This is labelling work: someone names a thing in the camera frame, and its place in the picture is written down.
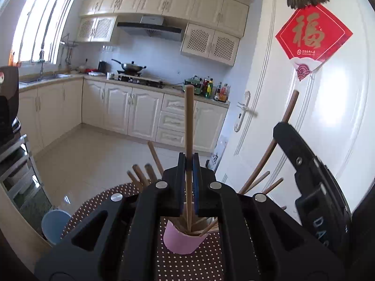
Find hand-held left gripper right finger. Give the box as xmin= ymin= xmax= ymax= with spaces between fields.
xmin=192 ymin=153 xmax=344 ymax=281

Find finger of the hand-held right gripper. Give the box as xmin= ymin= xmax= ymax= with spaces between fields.
xmin=273 ymin=122 xmax=322 ymax=188

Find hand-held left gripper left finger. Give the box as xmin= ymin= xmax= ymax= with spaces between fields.
xmin=34 ymin=153 xmax=186 ymax=281

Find bunch of wooden chopsticks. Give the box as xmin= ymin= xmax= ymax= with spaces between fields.
xmin=127 ymin=140 xmax=285 ymax=237

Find dark brown chopstick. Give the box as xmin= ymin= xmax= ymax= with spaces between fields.
xmin=239 ymin=90 xmax=300 ymax=195

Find light wooden chopstick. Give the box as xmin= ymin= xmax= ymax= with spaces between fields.
xmin=184 ymin=85 xmax=195 ymax=233

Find pink cup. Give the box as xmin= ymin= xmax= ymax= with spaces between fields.
xmin=163 ymin=219 xmax=219 ymax=255

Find white printed bag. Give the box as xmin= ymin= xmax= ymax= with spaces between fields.
xmin=211 ymin=135 xmax=229 ymax=174

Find white door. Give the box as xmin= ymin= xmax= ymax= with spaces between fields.
xmin=217 ymin=0 xmax=375 ymax=211

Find row of condiment bottles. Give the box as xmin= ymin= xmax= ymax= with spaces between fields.
xmin=202 ymin=76 xmax=231 ymax=104

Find green countertop appliance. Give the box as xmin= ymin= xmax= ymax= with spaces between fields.
xmin=184 ymin=76 xmax=204 ymax=96

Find cream base cabinets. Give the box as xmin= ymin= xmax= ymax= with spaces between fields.
xmin=18 ymin=78 xmax=229 ymax=155

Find gas stove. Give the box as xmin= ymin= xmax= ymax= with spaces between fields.
xmin=117 ymin=73 xmax=165 ymax=89

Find red diamond door decoration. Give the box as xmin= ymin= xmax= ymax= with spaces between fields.
xmin=275 ymin=4 xmax=353 ymax=82

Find black wok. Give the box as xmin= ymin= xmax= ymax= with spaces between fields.
xmin=111 ymin=59 xmax=147 ymax=74

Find light blue round stool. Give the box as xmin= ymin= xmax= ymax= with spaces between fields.
xmin=41 ymin=209 xmax=72 ymax=246

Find range hood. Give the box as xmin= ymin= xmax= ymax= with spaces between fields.
xmin=116 ymin=16 xmax=184 ymax=42

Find metal kitchen rack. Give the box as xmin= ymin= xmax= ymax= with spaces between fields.
xmin=0 ymin=135 xmax=55 ymax=235

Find steel kitchen sink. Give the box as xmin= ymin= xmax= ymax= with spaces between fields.
xmin=19 ymin=73 xmax=71 ymax=84

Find metal sink faucet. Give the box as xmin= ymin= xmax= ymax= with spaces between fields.
xmin=38 ymin=50 xmax=46 ymax=79

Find black kitchen appliance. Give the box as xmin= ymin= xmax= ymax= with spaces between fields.
xmin=0 ymin=67 xmax=22 ymax=147

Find kitchen window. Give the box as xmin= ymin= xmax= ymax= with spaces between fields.
xmin=12 ymin=0 xmax=77 ymax=65

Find silver door handle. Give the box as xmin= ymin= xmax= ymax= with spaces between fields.
xmin=233 ymin=91 xmax=258 ymax=132

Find cream wall cabinets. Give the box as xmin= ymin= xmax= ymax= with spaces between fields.
xmin=76 ymin=0 xmax=250 ymax=67

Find wall utensil rack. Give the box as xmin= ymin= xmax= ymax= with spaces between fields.
xmin=60 ymin=33 xmax=79 ymax=65

